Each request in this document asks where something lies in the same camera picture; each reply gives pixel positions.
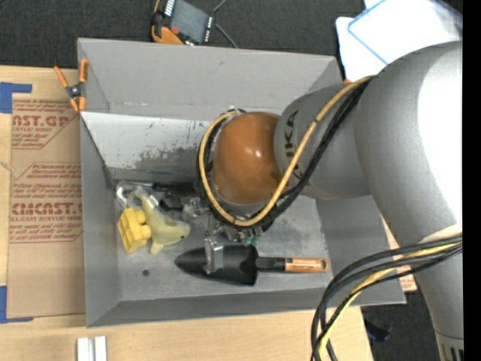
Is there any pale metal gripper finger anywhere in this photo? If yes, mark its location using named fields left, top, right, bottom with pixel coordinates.
left=204, top=238, right=225, bottom=275

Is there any pale yellow toy seal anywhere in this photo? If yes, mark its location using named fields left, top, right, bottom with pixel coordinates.
left=131, top=186, right=192, bottom=256

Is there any grey metal bin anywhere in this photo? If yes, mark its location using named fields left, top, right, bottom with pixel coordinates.
left=77, top=38, right=407, bottom=329

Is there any black angular thing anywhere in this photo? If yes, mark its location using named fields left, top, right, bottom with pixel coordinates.
left=151, top=181, right=197, bottom=211

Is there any yellow toy block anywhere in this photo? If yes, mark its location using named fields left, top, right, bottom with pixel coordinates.
left=116, top=207, right=152, bottom=254

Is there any clear glass thing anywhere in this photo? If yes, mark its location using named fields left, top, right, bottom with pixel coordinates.
left=114, top=180, right=159, bottom=211

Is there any brown cardboard board red print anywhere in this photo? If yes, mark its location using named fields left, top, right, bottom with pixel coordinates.
left=0, top=65, right=88, bottom=320

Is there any black trowel with orange handle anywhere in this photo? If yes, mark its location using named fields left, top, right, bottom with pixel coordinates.
left=174, top=244, right=330, bottom=287

